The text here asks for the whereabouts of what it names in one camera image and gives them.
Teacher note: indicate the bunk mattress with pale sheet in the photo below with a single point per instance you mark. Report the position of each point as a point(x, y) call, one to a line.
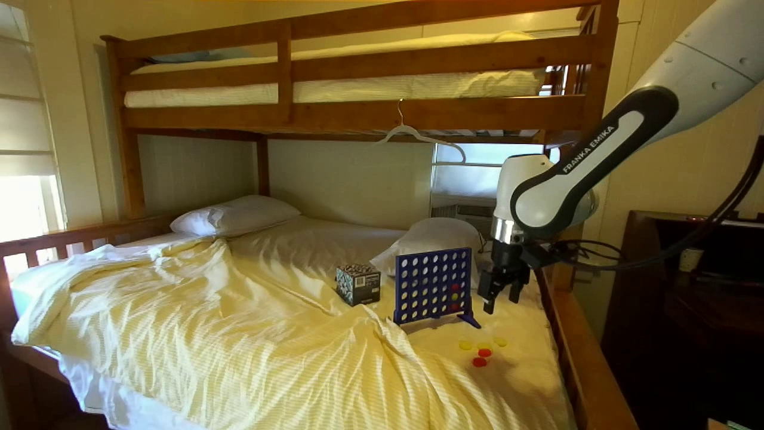
point(396, 88)

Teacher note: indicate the plump white pillow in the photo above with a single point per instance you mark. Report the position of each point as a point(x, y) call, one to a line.
point(432, 236)

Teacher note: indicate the white clothes hanger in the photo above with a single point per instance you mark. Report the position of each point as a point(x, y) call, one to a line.
point(414, 135)

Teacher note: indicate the flat white pillow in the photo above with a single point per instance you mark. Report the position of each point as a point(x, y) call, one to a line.
point(234, 216)

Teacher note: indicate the white cup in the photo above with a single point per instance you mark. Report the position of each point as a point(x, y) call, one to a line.
point(690, 260)

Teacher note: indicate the window air conditioner unit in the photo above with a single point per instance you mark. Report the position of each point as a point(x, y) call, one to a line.
point(469, 187)

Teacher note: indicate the patterned cube box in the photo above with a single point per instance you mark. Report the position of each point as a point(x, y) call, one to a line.
point(355, 286)

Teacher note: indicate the yellow game chip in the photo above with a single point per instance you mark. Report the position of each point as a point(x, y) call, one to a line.
point(499, 342)
point(465, 347)

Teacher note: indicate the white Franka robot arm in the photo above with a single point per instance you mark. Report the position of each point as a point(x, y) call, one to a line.
point(635, 127)

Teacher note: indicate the yellow bed blanket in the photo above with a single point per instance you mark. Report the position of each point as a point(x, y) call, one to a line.
point(238, 336)

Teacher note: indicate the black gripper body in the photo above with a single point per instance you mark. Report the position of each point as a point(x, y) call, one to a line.
point(506, 263)

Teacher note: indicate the wooden bunk bed frame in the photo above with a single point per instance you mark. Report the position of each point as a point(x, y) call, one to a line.
point(359, 115)

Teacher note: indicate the dark wooden dresser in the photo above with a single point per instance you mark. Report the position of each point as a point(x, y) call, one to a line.
point(684, 336)

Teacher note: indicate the red game chip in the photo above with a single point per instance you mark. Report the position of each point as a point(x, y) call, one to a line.
point(478, 361)
point(484, 353)

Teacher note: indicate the blue connect four grid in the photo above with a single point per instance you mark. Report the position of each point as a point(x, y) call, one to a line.
point(432, 286)

